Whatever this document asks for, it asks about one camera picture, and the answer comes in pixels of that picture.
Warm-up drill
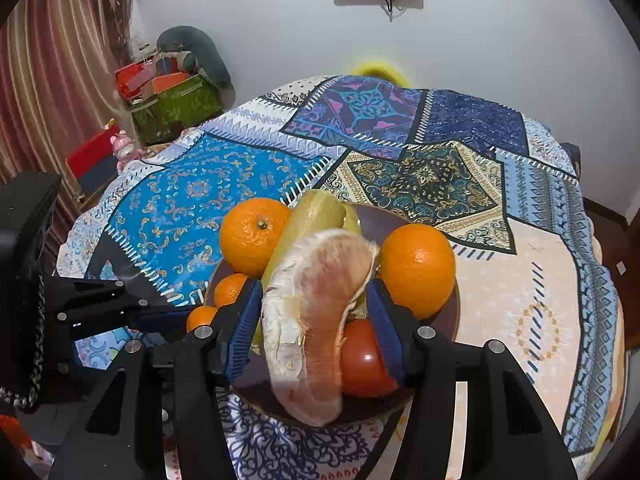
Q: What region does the small mandarin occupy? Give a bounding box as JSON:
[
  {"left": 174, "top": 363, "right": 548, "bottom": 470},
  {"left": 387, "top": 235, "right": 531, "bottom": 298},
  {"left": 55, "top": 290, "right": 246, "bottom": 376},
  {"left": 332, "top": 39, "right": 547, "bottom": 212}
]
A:
[
  {"left": 214, "top": 273, "right": 248, "bottom": 308},
  {"left": 186, "top": 306, "right": 218, "bottom": 333}
]

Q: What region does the dark green neck pillow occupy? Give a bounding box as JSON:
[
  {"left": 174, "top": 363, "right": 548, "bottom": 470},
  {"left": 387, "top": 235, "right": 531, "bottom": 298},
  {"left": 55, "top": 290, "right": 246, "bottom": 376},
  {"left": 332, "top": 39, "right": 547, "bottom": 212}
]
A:
[{"left": 156, "top": 25, "right": 232, "bottom": 90}]

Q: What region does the red tomato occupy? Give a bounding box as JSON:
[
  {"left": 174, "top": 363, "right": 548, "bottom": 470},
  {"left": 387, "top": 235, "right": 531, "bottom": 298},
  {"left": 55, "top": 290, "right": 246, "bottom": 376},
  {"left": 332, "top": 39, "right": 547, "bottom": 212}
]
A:
[{"left": 341, "top": 318, "right": 398, "bottom": 398}]

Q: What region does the large orange left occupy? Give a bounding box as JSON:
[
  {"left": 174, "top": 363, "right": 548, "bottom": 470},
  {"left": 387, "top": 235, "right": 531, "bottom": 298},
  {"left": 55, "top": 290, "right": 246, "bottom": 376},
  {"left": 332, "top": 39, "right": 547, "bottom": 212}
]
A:
[{"left": 219, "top": 197, "right": 292, "bottom": 278}]

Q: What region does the patchwork patterned blue bedspread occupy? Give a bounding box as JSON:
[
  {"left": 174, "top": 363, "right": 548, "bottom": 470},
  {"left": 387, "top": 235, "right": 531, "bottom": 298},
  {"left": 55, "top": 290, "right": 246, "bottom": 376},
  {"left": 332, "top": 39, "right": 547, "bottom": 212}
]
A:
[{"left": 56, "top": 76, "right": 624, "bottom": 478}]

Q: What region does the short yellow sugarcane piece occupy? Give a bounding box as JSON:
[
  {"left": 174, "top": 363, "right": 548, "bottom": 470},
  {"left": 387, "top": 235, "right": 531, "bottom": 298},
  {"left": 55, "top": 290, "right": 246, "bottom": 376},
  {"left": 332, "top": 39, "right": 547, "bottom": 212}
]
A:
[{"left": 343, "top": 204, "right": 362, "bottom": 235}]

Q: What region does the pink plush toy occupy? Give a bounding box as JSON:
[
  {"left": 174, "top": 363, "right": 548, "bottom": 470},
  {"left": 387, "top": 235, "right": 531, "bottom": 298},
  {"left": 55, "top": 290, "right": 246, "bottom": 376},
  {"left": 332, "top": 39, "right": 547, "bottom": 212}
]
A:
[{"left": 110, "top": 130, "right": 143, "bottom": 174}]

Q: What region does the large orange right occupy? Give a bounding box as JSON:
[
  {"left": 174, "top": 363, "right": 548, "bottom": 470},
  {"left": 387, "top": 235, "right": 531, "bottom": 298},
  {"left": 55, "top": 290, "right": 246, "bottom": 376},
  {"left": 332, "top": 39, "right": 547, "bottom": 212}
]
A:
[{"left": 378, "top": 223, "right": 456, "bottom": 320}]

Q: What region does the red box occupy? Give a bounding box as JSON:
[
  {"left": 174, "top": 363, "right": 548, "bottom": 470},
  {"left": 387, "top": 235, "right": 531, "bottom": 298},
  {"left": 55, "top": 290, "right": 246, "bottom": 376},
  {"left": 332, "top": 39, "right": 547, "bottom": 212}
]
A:
[{"left": 66, "top": 125, "right": 119, "bottom": 195}]

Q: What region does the green patterned box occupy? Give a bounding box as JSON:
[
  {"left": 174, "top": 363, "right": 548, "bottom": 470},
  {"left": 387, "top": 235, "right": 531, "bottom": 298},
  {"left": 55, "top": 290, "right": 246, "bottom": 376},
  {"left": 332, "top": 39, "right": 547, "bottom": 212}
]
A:
[{"left": 131, "top": 75, "right": 224, "bottom": 146}]

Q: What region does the orange red boxes pile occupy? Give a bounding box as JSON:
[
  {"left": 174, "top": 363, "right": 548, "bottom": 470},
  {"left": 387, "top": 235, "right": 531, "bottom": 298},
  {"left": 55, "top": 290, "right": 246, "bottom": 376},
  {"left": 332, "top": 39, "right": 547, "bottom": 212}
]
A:
[{"left": 114, "top": 55, "right": 190, "bottom": 102}]

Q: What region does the yellow fluffy object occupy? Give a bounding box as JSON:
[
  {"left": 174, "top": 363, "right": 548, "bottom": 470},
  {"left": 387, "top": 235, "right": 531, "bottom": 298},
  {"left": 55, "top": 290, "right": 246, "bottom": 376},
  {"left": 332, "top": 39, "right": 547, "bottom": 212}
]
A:
[{"left": 350, "top": 60, "right": 410, "bottom": 88}]

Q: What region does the striped pink curtain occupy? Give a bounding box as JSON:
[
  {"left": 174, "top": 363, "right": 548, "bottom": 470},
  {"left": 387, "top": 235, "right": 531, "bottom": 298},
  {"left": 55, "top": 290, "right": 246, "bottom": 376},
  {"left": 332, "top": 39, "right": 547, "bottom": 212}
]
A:
[{"left": 1, "top": 0, "right": 134, "bottom": 261}]

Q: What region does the pomelo segment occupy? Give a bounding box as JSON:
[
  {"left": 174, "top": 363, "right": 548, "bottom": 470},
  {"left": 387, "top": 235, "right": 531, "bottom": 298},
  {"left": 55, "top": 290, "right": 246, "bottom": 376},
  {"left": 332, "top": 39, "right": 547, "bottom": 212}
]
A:
[{"left": 260, "top": 228, "right": 378, "bottom": 427}]

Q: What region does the dark brown round plate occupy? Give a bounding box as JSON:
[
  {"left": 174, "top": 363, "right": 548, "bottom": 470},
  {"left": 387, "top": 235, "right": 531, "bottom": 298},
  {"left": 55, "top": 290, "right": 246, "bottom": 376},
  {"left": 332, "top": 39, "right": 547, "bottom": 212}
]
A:
[{"left": 214, "top": 196, "right": 456, "bottom": 427}]

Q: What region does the large orange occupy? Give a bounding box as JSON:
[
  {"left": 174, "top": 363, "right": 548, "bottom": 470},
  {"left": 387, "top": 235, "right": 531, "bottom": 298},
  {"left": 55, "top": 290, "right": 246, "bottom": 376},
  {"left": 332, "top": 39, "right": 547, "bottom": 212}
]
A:
[
  {"left": 378, "top": 223, "right": 456, "bottom": 320},
  {"left": 219, "top": 197, "right": 292, "bottom": 278}
]

